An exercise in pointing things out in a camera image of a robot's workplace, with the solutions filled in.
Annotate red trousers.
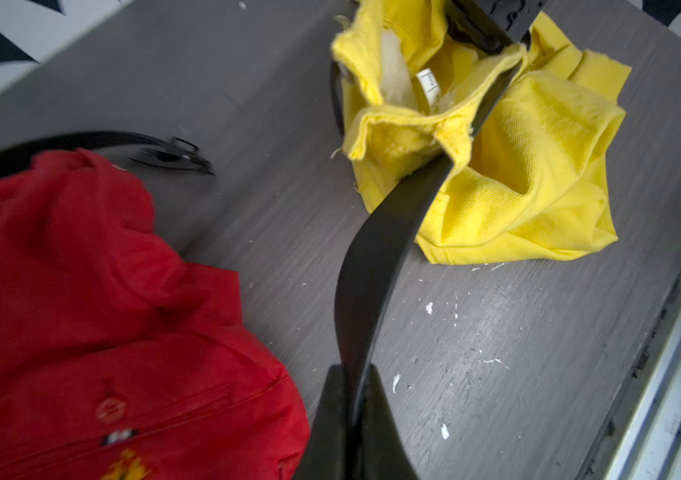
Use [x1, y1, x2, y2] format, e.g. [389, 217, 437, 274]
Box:
[0, 150, 310, 479]

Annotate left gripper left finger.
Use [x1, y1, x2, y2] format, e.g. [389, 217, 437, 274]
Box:
[292, 365, 348, 480]

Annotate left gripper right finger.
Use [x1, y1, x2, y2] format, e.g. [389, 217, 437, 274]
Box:
[355, 365, 418, 480]

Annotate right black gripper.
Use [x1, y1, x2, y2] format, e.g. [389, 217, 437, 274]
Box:
[445, 0, 547, 55]

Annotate yellow trousers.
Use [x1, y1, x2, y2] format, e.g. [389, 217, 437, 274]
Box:
[330, 1, 631, 265]

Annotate black leather belt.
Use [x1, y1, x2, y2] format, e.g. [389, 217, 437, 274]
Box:
[0, 130, 214, 179]

